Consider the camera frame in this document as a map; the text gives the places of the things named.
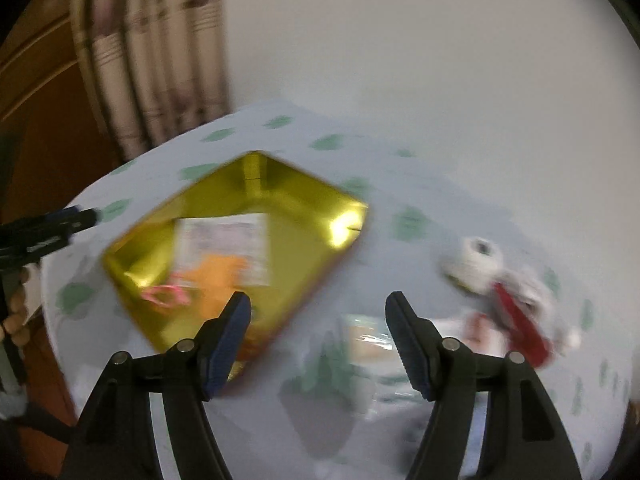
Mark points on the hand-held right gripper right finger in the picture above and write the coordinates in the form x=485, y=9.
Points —
x=407, y=340

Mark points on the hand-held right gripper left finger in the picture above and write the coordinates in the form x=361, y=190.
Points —
x=230, y=340

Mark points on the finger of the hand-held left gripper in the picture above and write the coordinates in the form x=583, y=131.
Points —
x=60, y=221

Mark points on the white plush toy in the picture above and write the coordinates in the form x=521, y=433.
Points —
x=475, y=260

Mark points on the gold tin box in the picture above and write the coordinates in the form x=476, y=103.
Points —
x=300, y=195

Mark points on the clear plastic packet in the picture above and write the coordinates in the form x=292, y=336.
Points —
x=370, y=340

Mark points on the orange rubber toy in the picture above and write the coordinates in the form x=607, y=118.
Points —
x=220, y=285

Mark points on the red white small packet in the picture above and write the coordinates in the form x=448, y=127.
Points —
x=477, y=327

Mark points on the pink ribbon bow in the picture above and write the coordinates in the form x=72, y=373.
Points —
x=165, y=295

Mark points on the white packaged cloth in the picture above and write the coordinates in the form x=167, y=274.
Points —
x=220, y=240

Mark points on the brown wooden door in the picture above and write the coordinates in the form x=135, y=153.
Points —
x=45, y=110

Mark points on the pale green-print tablecloth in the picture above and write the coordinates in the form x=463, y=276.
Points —
x=450, y=185

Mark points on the beige leaf-print curtain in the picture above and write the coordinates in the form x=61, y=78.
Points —
x=150, y=60

